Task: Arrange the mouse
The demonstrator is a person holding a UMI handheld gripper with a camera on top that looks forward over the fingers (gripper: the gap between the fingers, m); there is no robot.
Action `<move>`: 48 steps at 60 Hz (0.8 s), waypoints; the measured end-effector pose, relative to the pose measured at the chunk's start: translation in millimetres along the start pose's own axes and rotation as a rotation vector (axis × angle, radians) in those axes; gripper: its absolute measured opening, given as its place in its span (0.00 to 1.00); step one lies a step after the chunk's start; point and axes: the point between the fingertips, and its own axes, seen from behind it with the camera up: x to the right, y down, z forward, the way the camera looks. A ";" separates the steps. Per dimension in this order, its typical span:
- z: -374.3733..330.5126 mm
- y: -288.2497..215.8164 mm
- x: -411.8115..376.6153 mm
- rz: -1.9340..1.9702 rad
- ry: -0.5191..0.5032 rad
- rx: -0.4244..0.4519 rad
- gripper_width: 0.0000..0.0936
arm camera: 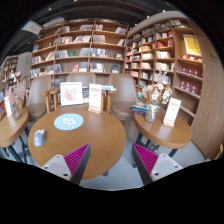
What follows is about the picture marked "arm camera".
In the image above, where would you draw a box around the white card on left table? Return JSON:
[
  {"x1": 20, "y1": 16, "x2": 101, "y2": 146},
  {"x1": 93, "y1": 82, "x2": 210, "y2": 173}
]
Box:
[{"x1": 4, "y1": 97, "x2": 12, "y2": 117}]

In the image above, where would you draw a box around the stack of books on chair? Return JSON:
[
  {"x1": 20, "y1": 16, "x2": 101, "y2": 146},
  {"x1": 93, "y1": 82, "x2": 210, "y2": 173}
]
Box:
[{"x1": 130, "y1": 104, "x2": 148, "y2": 114}]

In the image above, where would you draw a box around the round wooden left table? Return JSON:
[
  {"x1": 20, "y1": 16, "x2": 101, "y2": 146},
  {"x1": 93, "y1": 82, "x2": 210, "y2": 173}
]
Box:
[{"x1": 0, "y1": 109, "x2": 29, "y2": 148}]

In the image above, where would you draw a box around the beige armchair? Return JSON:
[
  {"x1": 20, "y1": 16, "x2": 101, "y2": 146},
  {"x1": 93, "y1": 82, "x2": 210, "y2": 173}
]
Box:
[
  {"x1": 109, "y1": 74, "x2": 138, "y2": 120},
  {"x1": 25, "y1": 76, "x2": 53, "y2": 121}
]

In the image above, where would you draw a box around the round wooden table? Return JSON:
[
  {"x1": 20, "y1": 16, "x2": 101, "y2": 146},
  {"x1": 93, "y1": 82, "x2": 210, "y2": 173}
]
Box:
[
  {"x1": 0, "y1": 109, "x2": 29, "y2": 148},
  {"x1": 28, "y1": 107, "x2": 126, "y2": 180},
  {"x1": 134, "y1": 109, "x2": 193, "y2": 150}
]

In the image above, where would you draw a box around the white framed picture stand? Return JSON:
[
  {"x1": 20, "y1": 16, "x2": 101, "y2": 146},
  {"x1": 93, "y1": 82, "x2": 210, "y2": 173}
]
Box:
[{"x1": 60, "y1": 82, "x2": 83, "y2": 106}]

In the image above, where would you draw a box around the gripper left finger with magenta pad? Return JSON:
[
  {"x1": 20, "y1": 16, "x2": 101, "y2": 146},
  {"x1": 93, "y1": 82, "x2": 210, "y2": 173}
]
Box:
[{"x1": 42, "y1": 144, "x2": 91, "y2": 185}]

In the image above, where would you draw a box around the round wooden centre table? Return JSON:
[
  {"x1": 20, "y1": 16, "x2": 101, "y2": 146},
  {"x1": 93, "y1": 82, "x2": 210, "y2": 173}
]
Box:
[{"x1": 28, "y1": 107, "x2": 126, "y2": 180}]

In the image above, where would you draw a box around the beige armchair left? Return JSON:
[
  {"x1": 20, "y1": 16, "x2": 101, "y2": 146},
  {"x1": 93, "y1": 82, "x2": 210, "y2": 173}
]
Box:
[{"x1": 25, "y1": 76, "x2": 53, "y2": 121}]

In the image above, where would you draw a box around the wooden bookshelf right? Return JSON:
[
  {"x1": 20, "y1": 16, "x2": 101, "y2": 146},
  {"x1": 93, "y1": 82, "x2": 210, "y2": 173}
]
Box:
[{"x1": 125, "y1": 18, "x2": 203, "y2": 125}]

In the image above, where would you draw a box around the beige armchair right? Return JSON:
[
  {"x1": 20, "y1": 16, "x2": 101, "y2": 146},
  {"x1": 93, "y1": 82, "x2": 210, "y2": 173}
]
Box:
[{"x1": 109, "y1": 74, "x2": 138, "y2": 120}]

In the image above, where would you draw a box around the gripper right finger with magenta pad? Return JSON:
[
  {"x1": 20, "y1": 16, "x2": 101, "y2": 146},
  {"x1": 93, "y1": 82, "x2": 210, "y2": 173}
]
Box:
[{"x1": 132, "y1": 143, "x2": 182, "y2": 185}]

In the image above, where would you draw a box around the yellow framed poster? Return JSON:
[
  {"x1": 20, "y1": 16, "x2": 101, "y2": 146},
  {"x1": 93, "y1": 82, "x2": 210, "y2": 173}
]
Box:
[{"x1": 183, "y1": 34, "x2": 201, "y2": 56}]

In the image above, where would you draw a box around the large wooden bookshelf centre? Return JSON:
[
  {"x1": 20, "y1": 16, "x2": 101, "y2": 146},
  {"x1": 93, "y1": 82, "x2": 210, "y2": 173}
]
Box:
[{"x1": 30, "y1": 18, "x2": 128, "y2": 83}]

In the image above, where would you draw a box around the white sign on right table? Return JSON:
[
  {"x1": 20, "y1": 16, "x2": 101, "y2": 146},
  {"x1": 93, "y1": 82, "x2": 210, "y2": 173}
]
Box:
[{"x1": 163, "y1": 98, "x2": 181, "y2": 127}]

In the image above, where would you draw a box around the round wooden right table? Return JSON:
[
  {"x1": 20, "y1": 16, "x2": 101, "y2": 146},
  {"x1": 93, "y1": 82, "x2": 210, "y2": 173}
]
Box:
[{"x1": 134, "y1": 109, "x2": 193, "y2": 150}]

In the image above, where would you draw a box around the white sign on wooden stand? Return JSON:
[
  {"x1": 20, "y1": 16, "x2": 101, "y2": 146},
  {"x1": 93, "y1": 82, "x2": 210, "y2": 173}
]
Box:
[{"x1": 88, "y1": 84, "x2": 102, "y2": 114}]

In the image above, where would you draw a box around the glass vase with dried flowers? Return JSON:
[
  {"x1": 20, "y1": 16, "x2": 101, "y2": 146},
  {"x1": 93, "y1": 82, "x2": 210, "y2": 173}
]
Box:
[{"x1": 142, "y1": 83, "x2": 172, "y2": 123}]

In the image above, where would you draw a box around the round light blue mouse pad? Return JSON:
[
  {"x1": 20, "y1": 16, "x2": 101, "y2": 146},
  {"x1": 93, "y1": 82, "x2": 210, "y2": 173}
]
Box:
[{"x1": 54, "y1": 113, "x2": 84, "y2": 131}]

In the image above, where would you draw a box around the left vase with dried flowers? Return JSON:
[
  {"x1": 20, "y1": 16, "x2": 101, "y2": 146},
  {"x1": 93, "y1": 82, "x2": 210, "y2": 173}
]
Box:
[{"x1": 6, "y1": 81, "x2": 26, "y2": 120}]

